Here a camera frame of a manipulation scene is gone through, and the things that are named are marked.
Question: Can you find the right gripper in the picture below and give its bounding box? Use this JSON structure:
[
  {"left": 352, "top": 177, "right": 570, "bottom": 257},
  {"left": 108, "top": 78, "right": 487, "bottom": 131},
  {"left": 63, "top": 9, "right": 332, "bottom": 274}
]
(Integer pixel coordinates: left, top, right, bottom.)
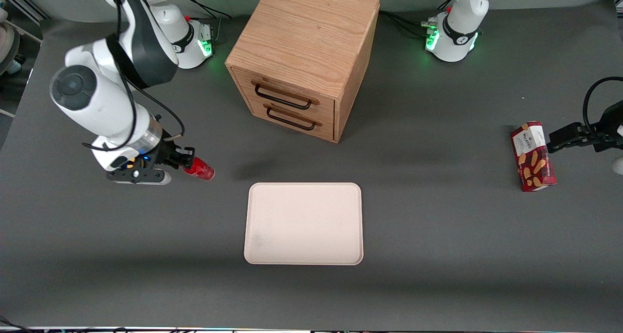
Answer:
[{"left": 94, "top": 136, "right": 197, "bottom": 171}]

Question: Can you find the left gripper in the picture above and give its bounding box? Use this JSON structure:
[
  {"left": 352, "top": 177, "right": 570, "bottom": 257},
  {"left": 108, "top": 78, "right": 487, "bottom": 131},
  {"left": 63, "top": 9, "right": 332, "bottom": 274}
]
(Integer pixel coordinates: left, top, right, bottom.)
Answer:
[{"left": 547, "top": 101, "right": 623, "bottom": 154}]

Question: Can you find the red coke bottle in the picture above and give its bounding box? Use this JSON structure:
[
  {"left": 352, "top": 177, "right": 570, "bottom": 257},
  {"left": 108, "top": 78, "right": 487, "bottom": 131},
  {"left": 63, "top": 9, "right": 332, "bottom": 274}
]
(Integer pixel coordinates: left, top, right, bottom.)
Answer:
[{"left": 184, "top": 158, "right": 215, "bottom": 182}]

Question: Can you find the beige plastic tray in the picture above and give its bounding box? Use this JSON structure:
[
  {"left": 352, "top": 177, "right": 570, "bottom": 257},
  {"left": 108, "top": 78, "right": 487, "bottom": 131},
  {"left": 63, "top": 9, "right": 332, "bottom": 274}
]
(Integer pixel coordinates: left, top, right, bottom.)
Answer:
[{"left": 243, "top": 182, "right": 365, "bottom": 266}]

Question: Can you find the red biscuit box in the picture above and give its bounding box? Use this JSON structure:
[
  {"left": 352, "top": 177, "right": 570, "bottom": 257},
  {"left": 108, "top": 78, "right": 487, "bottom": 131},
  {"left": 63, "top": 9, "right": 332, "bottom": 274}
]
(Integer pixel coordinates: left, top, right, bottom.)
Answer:
[{"left": 510, "top": 121, "right": 557, "bottom": 192}]

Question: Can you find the wooden drawer front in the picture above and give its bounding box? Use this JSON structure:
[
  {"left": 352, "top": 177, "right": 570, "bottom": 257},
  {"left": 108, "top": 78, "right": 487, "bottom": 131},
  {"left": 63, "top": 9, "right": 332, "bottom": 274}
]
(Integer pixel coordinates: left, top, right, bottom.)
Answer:
[
  {"left": 232, "top": 68, "right": 336, "bottom": 125},
  {"left": 246, "top": 98, "right": 336, "bottom": 142}
]

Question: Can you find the wooden drawer cabinet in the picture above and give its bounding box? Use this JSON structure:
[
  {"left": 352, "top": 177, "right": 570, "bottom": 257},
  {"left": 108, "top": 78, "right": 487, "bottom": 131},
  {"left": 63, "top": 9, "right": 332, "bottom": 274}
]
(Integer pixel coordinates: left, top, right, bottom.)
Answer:
[{"left": 225, "top": 0, "right": 381, "bottom": 144}]

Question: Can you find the beige round object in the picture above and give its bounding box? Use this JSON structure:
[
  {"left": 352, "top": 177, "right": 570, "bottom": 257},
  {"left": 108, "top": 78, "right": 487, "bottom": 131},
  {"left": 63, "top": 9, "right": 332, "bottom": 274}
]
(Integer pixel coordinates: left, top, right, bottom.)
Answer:
[{"left": 0, "top": 21, "right": 21, "bottom": 76}]

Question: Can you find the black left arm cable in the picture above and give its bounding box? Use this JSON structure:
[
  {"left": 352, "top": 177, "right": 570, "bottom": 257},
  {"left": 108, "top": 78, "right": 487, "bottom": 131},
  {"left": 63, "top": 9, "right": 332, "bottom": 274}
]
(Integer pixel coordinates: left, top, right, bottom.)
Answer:
[{"left": 582, "top": 76, "right": 623, "bottom": 135}]

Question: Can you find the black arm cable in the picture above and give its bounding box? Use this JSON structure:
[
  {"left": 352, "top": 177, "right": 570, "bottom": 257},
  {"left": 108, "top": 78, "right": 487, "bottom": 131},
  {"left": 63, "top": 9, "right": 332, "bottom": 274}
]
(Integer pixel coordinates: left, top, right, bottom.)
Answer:
[
  {"left": 81, "top": 0, "right": 186, "bottom": 152},
  {"left": 582, "top": 76, "right": 623, "bottom": 135}
]

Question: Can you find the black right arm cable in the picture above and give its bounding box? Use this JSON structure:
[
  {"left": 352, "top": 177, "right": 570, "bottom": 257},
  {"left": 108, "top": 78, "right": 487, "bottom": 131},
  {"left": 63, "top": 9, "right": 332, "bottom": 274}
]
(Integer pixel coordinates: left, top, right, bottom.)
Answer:
[{"left": 81, "top": 0, "right": 186, "bottom": 152}]

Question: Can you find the black metal drawer handle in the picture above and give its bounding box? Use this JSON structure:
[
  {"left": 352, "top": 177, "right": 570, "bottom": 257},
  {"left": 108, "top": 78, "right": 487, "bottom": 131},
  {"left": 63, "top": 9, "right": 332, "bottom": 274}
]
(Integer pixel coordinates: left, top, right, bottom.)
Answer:
[
  {"left": 266, "top": 106, "right": 316, "bottom": 131},
  {"left": 254, "top": 83, "right": 313, "bottom": 111}
]

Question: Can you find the black right base cable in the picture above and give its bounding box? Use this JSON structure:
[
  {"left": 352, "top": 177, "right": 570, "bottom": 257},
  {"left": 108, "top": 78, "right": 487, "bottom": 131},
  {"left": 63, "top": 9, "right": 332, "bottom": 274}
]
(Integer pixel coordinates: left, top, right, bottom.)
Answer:
[{"left": 184, "top": 0, "right": 233, "bottom": 20}]

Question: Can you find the black base cable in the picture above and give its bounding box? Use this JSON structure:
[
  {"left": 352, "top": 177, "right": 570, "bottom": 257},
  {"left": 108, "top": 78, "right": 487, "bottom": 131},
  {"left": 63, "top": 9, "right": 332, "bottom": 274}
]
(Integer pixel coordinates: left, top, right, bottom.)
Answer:
[
  {"left": 184, "top": 0, "right": 233, "bottom": 20},
  {"left": 379, "top": 9, "right": 439, "bottom": 37}
]

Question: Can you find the black left base cable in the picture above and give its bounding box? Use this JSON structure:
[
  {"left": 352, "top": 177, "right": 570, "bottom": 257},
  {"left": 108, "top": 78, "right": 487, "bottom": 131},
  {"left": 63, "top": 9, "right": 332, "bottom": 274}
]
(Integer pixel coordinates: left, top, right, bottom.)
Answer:
[{"left": 379, "top": 9, "right": 439, "bottom": 37}]

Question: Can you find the aluminium frame rail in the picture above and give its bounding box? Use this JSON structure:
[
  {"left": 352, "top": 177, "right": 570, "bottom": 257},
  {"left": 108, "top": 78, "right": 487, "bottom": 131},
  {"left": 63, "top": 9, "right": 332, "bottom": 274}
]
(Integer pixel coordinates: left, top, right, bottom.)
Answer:
[{"left": 0, "top": 0, "right": 50, "bottom": 23}]

